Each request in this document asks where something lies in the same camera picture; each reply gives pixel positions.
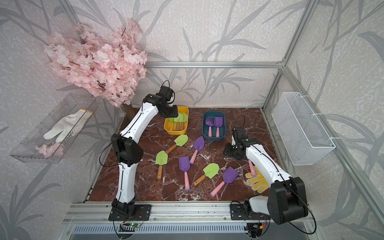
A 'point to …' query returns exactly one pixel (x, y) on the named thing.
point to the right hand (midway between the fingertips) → (225, 152)
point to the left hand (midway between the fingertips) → (176, 114)
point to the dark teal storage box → (222, 130)
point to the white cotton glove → (68, 125)
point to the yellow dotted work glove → (257, 182)
